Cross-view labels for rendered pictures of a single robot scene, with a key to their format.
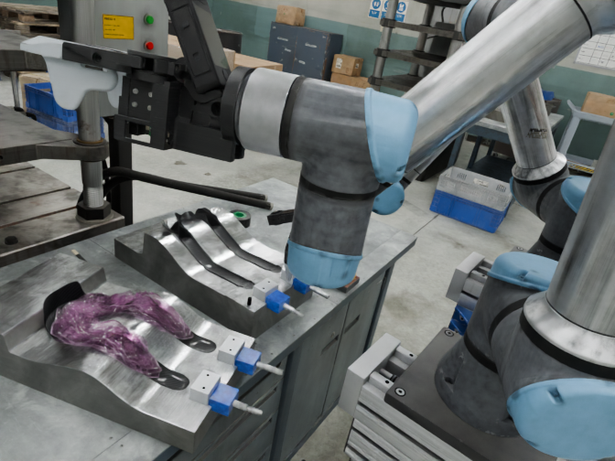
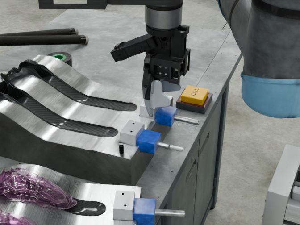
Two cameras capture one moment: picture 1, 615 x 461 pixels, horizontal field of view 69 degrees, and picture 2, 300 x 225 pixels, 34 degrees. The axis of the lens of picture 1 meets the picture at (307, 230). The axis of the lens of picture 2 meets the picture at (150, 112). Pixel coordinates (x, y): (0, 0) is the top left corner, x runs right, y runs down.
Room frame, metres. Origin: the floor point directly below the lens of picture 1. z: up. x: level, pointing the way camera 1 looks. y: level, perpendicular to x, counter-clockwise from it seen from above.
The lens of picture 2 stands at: (0.02, 0.16, 1.52)
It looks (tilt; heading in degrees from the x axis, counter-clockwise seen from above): 33 degrees down; 351
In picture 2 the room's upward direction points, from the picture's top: straight up
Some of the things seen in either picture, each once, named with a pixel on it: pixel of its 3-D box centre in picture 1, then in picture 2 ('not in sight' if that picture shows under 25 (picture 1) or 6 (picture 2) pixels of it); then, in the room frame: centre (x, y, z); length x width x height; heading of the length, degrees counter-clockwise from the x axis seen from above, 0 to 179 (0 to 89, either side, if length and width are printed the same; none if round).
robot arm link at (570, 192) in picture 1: (579, 212); not in sight; (0.94, -0.58, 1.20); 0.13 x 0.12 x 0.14; 11
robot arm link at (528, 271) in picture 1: (528, 307); not in sight; (0.51, -0.31, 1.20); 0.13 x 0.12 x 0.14; 175
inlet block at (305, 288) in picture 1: (307, 284); (170, 116); (0.94, -0.02, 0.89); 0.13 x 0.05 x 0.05; 60
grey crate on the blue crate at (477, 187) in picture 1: (476, 187); not in sight; (3.89, -1.42, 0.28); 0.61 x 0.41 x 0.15; 60
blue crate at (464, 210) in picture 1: (469, 205); not in sight; (3.89, -1.42, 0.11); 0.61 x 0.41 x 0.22; 60
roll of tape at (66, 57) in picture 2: (239, 219); (58, 62); (1.38, 0.24, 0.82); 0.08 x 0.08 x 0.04
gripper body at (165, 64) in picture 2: not in sight; (166, 51); (0.95, -0.01, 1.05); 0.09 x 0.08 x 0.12; 60
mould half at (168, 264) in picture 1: (213, 255); (56, 110); (1.04, 0.24, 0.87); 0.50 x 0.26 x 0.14; 60
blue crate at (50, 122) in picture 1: (66, 123); not in sight; (4.15, 2.48, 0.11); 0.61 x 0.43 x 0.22; 66
